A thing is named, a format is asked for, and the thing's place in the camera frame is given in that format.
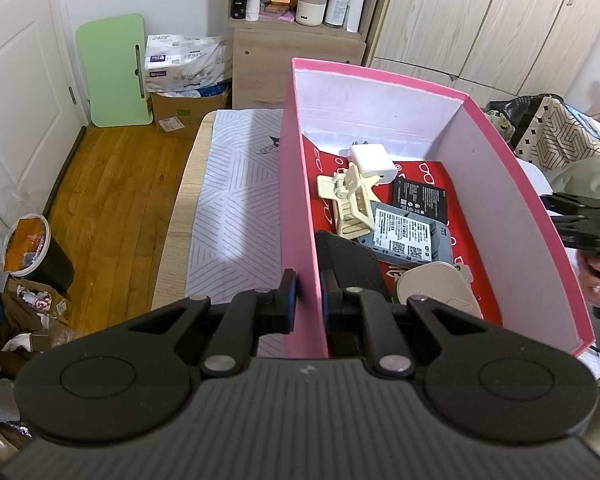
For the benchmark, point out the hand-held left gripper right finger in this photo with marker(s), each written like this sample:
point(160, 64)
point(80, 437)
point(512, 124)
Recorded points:
point(328, 302)

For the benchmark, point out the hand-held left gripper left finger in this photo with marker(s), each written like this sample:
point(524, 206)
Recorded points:
point(290, 300)

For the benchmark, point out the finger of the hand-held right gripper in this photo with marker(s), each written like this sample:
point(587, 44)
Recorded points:
point(595, 232)
point(585, 204)

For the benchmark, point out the black case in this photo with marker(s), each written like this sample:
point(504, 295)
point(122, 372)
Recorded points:
point(350, 260)

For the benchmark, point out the pink cardboard box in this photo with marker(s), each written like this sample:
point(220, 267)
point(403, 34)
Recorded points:
point(510, 220)

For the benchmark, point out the beige hair claw clip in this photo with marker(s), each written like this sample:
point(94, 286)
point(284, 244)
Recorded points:
point(347, 205)

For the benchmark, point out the grey labelled device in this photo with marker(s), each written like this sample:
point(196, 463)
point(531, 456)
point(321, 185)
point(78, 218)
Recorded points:
point(407, 235)

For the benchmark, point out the beige round device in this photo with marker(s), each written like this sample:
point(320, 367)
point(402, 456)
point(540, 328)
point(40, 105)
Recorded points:
point(435, 285)

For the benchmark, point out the black battery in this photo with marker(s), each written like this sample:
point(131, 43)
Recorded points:
point(420, 199)

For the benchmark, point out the person's right hand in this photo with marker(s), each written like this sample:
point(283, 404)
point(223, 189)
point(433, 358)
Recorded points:
point(592, 280)

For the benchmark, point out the olive green garment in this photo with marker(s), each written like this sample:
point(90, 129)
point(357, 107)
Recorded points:
point(585, 175)

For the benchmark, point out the geometric patterned bag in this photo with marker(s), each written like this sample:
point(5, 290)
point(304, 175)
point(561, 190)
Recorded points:
point(565, 135)

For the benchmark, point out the white striped bed sheet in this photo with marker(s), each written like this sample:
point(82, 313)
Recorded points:
point(235, 200)

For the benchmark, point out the black plastic bag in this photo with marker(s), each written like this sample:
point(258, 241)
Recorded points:
point(510, 112)

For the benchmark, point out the red printed cloth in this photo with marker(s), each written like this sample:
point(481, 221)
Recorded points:
point(467, 240)

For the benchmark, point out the yellow star hair clip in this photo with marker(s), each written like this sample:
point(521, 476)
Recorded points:
point(376, 180)

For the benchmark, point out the white charger plug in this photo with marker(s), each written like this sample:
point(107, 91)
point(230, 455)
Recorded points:
point(372, 160)

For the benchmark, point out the brown cardboard box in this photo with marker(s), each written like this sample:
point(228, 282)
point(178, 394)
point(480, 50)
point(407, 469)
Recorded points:
point(190, 110)

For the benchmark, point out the light wood wardrobe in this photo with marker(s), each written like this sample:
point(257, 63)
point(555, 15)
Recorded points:
point(480, 15)

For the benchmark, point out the wooden shelf unit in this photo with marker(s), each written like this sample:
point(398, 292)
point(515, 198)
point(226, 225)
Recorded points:
point(290, 55)

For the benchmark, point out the black trash bin orange bag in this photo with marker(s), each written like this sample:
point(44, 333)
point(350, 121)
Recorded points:
point(40, 255)

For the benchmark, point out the brown paper bag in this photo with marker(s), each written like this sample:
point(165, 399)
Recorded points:
point(35, 325)

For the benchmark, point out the white tissue pack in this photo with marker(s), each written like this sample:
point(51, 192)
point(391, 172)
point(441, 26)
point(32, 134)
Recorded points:
point(187, 65)

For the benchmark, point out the pink flat box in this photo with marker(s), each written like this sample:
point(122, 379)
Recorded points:
point(277, 14)

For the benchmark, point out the green folding board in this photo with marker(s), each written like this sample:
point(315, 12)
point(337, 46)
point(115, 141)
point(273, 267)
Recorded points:
point(112, 70)

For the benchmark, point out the white lidded jar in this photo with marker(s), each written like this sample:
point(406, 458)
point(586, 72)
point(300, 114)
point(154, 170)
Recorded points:
point(311, 9)

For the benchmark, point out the white cylinder container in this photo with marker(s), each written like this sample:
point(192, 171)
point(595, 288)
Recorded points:
point(356, 7)

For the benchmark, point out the black bottle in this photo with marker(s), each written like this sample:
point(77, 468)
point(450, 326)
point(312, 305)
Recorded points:
point(239, 5)

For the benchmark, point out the white panel door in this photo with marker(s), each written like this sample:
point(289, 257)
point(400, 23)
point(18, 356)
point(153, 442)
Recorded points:
point(15, 85)

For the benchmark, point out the light wood bed frame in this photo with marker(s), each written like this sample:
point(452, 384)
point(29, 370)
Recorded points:
point(180, 225)

